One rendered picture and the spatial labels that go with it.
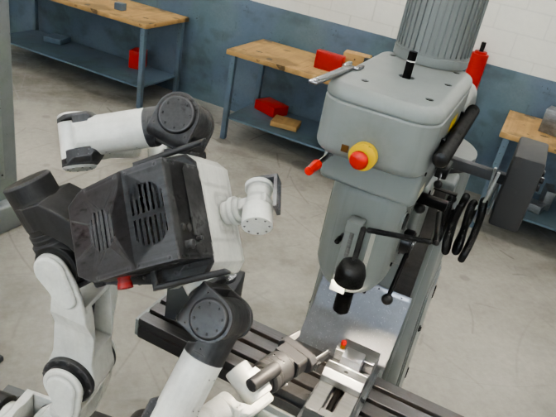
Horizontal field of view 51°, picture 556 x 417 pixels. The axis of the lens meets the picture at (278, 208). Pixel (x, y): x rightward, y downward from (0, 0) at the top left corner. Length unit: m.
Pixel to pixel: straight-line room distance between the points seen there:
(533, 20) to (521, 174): 4.01
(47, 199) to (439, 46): 1.01
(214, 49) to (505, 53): 2.96
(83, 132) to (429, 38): 0.86
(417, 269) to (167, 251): 1.10
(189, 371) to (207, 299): 0.16
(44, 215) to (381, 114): 0.77
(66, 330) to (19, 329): 1.82
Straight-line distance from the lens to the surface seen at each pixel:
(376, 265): 1.51
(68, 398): 1.65
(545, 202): 5.45
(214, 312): 1.16
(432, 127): 1.22
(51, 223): 1.39
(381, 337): 2.08
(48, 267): 1.43
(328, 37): 5.97
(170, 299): 1.94
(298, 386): 1.84
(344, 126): 1.25
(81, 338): 1.56
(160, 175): 1.11
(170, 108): 1.24
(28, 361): 3.20
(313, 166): 1.27
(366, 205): 1.44
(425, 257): 1.98
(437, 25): 1.55
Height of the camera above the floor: 2.21
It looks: 28 degrees down
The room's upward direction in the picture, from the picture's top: 11 degrees clockwise
